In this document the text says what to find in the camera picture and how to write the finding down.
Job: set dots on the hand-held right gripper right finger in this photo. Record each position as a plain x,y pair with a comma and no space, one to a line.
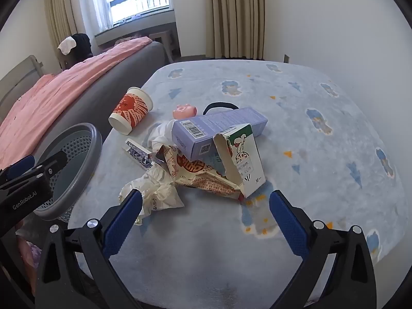
288,225

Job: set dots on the pink pig toy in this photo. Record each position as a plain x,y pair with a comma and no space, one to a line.
183,112

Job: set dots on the white tissue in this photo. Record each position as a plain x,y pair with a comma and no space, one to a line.
161,135

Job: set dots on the white cloth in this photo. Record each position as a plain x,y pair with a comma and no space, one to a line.
67,45

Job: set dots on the red and white paper cup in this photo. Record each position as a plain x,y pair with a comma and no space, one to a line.
130,111

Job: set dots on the white sheer curtain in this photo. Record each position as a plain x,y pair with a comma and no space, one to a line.
99,3

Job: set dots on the grey window sill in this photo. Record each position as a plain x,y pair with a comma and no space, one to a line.
135,25

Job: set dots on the wall socket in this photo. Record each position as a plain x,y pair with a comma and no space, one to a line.
286,58

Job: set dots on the grey perforated waste basket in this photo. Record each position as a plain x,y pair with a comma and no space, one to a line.
87,154

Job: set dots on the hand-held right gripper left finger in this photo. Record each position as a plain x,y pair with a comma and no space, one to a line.
124,222

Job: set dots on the lilac cardboard box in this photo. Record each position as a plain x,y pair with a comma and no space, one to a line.
219,125

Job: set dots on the purple fluffy cloth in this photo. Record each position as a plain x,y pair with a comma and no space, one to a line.
30,254

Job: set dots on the black hair band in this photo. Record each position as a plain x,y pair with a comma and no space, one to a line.
222,103

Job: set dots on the white paper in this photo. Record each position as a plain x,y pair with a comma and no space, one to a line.
161,190

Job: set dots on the red and white paper wrapper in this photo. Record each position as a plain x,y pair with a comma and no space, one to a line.
193,170

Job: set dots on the white cartoon milk carton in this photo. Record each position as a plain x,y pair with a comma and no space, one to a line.
247,164

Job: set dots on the beige curtain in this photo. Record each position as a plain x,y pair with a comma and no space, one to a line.
61,9
235,16

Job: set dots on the chair with black garment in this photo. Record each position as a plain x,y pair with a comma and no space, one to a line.
82,45

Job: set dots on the grey headboard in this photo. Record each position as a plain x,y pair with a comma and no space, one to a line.
19,74

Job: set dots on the white side table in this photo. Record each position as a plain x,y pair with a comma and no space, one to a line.
167,43

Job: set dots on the grey bed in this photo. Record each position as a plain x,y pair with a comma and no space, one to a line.
106,93

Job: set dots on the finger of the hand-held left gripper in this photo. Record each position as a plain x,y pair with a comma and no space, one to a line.
21,165
53,164

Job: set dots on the light blue printed blanket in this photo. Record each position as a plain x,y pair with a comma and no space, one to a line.
322,154

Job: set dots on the playing card box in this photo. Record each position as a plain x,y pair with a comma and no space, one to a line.
136,153

